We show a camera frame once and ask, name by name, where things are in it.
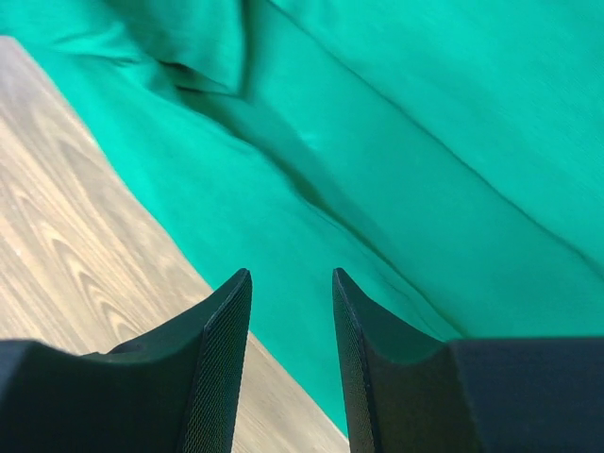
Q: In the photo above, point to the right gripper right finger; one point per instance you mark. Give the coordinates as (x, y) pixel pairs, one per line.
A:
(401, 390)

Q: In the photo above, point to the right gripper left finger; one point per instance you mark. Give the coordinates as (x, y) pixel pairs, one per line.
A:
(173, 389)

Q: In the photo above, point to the green t shirt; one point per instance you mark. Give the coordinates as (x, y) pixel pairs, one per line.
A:
(447, 154)

